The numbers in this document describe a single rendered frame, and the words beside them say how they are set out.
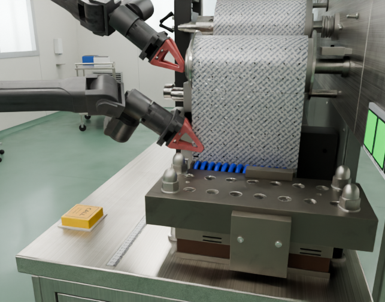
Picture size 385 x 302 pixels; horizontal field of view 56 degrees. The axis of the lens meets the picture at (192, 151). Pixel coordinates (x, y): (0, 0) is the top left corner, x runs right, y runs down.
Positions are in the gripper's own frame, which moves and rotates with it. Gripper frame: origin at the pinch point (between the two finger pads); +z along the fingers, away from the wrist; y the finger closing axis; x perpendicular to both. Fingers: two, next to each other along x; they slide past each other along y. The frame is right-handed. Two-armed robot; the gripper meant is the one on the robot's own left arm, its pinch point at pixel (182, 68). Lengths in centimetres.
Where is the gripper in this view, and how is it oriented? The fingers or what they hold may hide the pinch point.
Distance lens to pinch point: 89.3
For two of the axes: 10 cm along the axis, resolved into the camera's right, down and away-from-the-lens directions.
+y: -1.7, 3.8, -9.1
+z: 7.8, 6.1, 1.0
